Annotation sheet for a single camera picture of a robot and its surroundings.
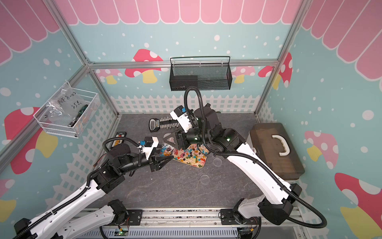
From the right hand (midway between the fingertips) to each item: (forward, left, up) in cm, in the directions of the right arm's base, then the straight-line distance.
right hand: (168, 137), depth 58 cm
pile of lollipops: (+14, -9, -39) cm, 42 cm away
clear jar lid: (-2, -16, -40) cm, 43 cm away
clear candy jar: (-3, +1, -4) cm, 5 cm away
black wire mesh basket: (+54, -18, -4) cm, 57 cm away
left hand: (-2, 0, -10) cm, 10 cm away
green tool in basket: (+13, +48, -5) cm, 50 cm away
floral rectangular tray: (+14, -9, -39) cm, 42 cm away
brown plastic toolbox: (+11, -55, -24) cm, 61 cm away
